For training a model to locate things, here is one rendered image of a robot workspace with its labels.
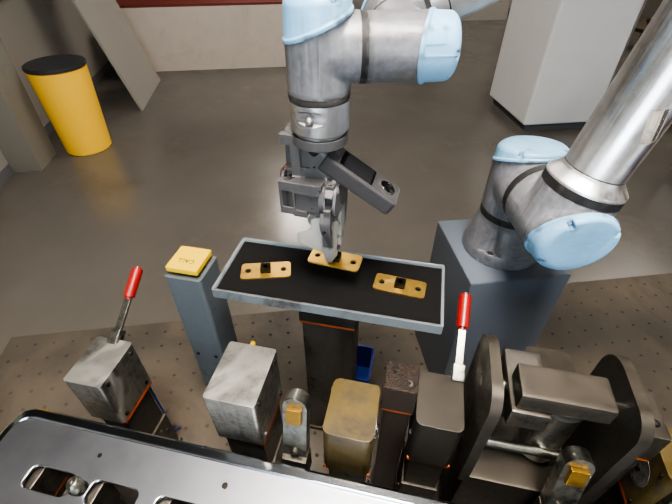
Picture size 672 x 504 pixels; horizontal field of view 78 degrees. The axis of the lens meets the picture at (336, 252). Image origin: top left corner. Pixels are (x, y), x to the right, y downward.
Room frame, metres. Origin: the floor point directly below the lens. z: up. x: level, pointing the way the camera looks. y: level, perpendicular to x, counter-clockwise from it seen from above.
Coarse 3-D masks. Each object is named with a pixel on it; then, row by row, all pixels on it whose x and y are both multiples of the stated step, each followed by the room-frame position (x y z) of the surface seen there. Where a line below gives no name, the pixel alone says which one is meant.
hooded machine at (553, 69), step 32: (512, 0) 4.36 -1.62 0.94; (544, 0) 3.84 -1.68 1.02; (576, 0) 3.61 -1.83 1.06; (608, 0) 3.65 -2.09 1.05; (640, 0) 3.68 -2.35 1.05; (512, 32) 4.21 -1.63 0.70; (544, 32) 3.70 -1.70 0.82; (576, 32) 3.62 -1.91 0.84; (608, 32) 3.66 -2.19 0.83; (512, 64) 4.06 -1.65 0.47; (544, 64) 3.60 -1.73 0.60; (576, 64) 3.64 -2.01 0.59; (608, 64) 3.67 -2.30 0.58; (512, 96) 3.91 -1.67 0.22; (544, 96) 3.61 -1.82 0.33; (576, 96) 3.65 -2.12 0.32; (544, 128) 3.67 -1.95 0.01
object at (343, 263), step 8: (312, 256) 0.50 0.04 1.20; (320, 256) 0.50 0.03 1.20; (336, 256) 0.49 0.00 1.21; (344, 256) 0.50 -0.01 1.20; (352, 256) 0.50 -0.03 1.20; (360, 256) 0.50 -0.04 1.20; (320, 264) 0.48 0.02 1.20; (328, 264) 0.48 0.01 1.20; (336, 264) 0.48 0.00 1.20; (344, 264) 0.48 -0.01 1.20; (352, 264) 0.48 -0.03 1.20; (360, 264) 0.48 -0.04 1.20
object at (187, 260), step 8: (184, 248) 0.57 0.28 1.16; (192, 248) 0.57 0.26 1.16; (200, 248) 0.57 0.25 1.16; (176, 256) 0.55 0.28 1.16; (184, 256) 0.55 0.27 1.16; (192, 256) 0.55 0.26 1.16; (200, 256) 0.55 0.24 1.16; (208, 256) 0.56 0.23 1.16; (168, 264) 0.53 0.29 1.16; (176, 264) 0.53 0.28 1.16; (184, 264) 0.53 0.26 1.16; (192, 264) 0.53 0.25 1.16; (200, 264) 0.53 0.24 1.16; (176, 272) 0.52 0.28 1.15; (184, 272) 0.52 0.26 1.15; (192, 272) 0.51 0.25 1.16
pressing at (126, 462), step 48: (48, 432) 0.31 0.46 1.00; (96, 432) 0.31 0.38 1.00; (144, 432) 0.31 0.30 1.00; (0, 480) 0.24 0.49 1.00; (96, 480) 0.24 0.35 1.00; (144, 480) 0.24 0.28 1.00; (192, 480) 0.24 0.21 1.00; (240, 480) 0.24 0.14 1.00; (288, 480) 0.24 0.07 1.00; (336, 480) 0.24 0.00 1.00
